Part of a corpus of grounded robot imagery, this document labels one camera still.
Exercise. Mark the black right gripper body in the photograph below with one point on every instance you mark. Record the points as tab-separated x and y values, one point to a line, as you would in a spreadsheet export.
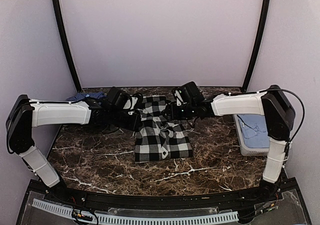
187	113

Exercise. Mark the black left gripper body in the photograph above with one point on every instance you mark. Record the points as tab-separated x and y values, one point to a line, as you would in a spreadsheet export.
116	119

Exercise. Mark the black white plaid shirt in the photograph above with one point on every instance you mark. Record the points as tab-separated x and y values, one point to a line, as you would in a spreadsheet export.
158	138

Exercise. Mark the blue checked shirt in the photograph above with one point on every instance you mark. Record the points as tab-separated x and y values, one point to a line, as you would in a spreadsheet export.
81	96

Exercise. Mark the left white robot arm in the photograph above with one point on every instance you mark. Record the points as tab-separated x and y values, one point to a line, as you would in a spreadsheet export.
28	117

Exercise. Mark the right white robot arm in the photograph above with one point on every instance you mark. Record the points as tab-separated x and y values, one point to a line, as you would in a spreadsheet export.
270	105

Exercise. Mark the light blue shirt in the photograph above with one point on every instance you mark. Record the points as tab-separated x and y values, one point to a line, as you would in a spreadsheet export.
253	129

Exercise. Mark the white plastic laundry basket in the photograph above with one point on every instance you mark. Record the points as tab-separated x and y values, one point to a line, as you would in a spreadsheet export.
245	151

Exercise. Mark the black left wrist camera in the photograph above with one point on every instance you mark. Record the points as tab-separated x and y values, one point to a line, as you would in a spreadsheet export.
119	99

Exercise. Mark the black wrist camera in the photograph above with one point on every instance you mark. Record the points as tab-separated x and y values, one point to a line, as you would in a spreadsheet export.
188	93
119	99

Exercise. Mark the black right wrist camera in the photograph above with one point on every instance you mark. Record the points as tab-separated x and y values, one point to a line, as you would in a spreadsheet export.
188	93

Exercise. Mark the white slotted cable duct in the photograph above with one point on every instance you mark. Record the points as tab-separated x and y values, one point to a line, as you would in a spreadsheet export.
117	216

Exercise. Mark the black left corner post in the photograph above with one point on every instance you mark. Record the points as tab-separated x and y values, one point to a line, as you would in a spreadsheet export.
65	44

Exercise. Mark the black corner post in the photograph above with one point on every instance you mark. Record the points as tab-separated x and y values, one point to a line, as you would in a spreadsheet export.
65	44
256	45

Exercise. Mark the black right corner post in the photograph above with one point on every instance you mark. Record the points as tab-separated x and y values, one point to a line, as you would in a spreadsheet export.
256	45

